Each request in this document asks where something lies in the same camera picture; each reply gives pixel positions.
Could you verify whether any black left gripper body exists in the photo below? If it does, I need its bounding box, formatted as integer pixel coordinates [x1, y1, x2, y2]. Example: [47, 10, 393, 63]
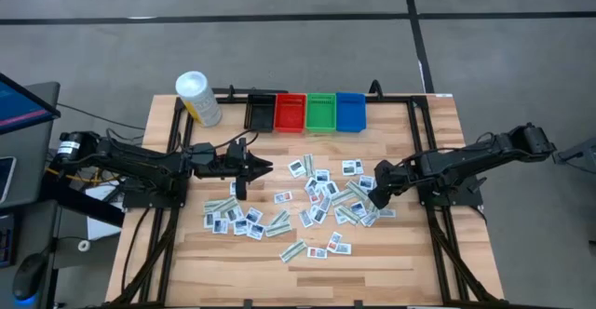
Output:
[216, 137, 256, 202]

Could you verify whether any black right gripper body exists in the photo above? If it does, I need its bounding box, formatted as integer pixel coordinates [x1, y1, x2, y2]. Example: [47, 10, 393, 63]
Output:
[368, 158, 413, 210]

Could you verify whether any black plastic basket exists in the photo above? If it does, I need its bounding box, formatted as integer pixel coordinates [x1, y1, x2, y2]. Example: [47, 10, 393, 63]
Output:
[243, 93, 278, 134]

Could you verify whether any red plastic basket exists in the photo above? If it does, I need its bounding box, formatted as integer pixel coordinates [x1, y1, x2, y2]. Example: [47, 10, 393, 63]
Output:
[273, 92, 308, 135]

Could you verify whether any blue plastic basket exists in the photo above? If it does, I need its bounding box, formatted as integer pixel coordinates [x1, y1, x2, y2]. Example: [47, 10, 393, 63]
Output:
[334, 91, 368, 135]

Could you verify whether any green plastic basket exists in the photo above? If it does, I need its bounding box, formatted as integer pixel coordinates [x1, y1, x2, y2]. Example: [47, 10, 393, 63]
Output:
[305, 92, 338, 135]

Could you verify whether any white wipes canister yellow label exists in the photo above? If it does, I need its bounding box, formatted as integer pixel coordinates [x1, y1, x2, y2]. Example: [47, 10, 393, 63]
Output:
[174, 70, 224, 128]

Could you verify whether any white paper sheet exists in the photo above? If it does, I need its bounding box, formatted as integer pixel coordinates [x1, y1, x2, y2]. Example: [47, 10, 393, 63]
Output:
[85, 181, 126, 241]

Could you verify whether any black stand beam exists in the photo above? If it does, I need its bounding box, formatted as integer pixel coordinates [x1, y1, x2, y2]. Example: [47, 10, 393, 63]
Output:
[39, 178, 125, 229]

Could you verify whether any grey stand leg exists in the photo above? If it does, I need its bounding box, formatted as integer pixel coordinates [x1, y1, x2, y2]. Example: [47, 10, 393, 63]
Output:
[552, 135, 596, 175]

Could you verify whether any monitor with blue screen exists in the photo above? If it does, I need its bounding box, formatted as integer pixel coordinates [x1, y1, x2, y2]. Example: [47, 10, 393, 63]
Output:
[0, 72, 61, 136]

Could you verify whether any white phone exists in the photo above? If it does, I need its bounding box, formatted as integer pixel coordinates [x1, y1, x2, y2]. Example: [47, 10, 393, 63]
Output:
[0, 155, 18, 204]

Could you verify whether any black computer mouse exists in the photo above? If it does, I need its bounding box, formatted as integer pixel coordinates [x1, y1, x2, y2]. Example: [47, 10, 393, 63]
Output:
[12, 251, 48, 302]

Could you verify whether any black keyboard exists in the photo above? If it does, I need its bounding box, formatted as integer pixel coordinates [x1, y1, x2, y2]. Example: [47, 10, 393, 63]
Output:
[0, 213, 18, 269]

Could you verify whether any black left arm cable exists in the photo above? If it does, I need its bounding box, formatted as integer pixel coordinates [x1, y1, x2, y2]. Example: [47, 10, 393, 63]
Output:
[211, 129, 260, 151]

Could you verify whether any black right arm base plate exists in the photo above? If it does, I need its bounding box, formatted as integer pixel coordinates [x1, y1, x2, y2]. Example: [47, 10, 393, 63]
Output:
[417, 171, 484, 208]

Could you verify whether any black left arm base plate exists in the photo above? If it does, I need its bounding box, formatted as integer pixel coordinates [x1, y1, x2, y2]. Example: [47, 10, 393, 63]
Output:
[121, 178, 188, 209]

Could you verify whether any black cable under frame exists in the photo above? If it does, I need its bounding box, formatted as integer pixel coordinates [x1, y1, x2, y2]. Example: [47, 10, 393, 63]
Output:
[120, 206, 153, 296]

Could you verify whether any black floor cable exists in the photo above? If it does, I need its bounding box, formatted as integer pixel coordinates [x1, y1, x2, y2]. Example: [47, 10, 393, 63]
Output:
[56, 102, 146, 132]

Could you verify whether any yellow cable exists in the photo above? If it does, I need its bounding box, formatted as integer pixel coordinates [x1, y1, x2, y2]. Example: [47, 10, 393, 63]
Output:
[45, 167, 125, 184]

